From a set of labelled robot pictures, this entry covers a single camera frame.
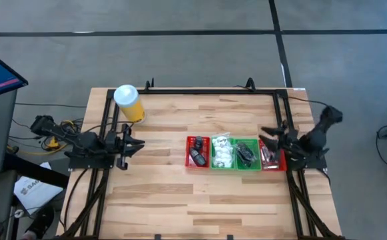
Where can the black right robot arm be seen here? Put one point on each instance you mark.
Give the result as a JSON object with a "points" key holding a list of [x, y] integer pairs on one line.
{"points": [[316, 136]]}

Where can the yellow wipes canister white lid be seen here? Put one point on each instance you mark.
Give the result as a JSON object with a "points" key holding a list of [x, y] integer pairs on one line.
{"points": [[131, 106]]}

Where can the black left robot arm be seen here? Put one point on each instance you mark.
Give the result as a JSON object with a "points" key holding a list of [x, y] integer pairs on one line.
{"points": [[80, 143]]}

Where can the small dark travel bottle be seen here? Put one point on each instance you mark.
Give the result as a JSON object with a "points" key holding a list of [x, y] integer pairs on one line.
{"points": [[198, 142]]}

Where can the white printed paper sheet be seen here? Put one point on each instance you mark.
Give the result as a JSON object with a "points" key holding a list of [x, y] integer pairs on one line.
{"points": [[35, 193]]}

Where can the person's black shoe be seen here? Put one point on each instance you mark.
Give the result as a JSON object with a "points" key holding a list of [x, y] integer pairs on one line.
{"points": [[41, 223]]}

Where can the red plastic basket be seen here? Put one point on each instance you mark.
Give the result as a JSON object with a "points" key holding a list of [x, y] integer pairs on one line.
{"points": [[282, 165], [190, 162]]}

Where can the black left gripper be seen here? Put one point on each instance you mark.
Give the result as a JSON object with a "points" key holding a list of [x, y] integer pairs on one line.
{"points": [[120, 145]]}

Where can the white label sticker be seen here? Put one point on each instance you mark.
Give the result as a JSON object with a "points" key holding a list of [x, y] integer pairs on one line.
{"points": [[299, 88]]}

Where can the black edge clamp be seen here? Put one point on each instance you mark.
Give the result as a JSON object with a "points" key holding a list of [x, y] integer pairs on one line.
{"points": [[230, 237], [158, 237], [250, 84], [150, 85]]}

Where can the white round plug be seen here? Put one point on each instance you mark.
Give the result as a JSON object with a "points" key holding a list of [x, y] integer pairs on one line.
{"points": [[19, 213]]}

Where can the small black scrunchie packet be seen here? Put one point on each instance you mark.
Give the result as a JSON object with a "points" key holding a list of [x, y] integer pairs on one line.
{"points": [[250, 159]]}

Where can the long black scrunchies packet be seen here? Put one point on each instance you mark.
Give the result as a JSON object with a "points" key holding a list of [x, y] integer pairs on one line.
{"points": [[241, 148]]}

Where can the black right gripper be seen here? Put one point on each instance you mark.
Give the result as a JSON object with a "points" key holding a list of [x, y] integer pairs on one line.
{"points": [[289, 141]]}

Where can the gray travel bottle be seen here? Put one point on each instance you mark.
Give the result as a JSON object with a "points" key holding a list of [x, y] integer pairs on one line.
{"points": [[198, 156]]}

